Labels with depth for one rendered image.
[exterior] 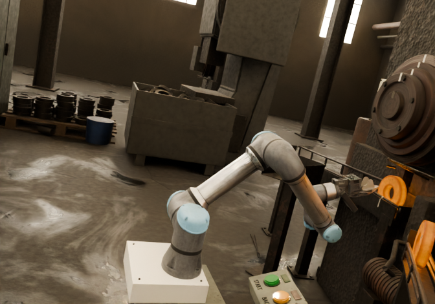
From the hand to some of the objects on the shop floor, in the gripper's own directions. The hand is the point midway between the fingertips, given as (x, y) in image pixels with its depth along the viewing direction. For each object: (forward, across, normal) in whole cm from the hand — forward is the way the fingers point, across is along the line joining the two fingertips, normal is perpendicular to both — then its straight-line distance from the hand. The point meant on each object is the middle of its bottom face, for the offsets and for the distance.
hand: (375, 188), depth 175 cm
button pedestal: (-86, -68, +51) cm, 121 cm away
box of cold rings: (-80, +275, +52) cm, 291 cm away
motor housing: (-28, -33, +69) cm, 82 cm away
